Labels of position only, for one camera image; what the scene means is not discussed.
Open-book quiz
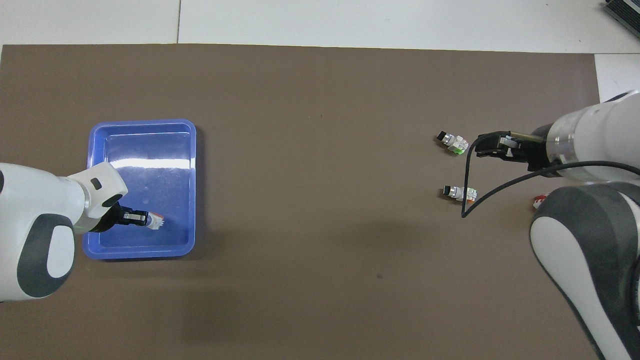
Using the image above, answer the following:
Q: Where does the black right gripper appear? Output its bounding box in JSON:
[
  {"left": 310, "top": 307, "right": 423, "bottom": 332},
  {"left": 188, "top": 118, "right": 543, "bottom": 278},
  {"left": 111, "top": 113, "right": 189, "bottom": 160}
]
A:
[{"left": 476, "top": 131, "right": 552, "bottom": 172}]

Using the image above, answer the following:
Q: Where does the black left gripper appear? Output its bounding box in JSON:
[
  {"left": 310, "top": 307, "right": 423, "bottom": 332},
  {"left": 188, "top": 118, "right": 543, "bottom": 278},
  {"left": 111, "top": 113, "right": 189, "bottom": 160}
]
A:
[{"left": 89, "top": 201, "right": 150, "bottom": 234}]

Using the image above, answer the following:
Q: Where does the white orange push button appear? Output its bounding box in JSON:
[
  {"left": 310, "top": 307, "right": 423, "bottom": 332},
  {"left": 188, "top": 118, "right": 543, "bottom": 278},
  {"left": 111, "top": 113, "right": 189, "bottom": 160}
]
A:
[{"left": 436, "top": 131, "right": 470, "bottom": 156}]

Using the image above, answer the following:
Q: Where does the white green push button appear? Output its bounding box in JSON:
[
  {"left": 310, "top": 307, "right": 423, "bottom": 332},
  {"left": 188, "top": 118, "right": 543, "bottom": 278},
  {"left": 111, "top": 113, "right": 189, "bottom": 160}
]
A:
[{"left": 442, "top": 184, "right": 478, "bottom": 205}]

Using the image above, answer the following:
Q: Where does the blue plastic tray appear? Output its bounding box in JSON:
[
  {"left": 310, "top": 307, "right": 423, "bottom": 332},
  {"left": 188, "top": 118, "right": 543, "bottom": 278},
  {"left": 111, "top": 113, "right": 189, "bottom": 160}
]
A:
[{"left": 82, "top": 119, "right": 197, "bottom": 260}]

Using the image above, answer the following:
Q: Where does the grey ribbed metal device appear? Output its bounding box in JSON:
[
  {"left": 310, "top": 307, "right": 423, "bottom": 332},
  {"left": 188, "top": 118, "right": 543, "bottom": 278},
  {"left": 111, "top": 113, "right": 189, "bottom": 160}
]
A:
[{"left": 602, "top": 0, "right": 640, "bottom": 32}]

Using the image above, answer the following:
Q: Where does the brown table mat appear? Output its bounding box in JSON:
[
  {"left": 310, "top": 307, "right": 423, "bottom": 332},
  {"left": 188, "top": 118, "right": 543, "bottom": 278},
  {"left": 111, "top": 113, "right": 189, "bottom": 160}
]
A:
[{"left": 0, "top": 44, "right": 630, "bottom": 360}]

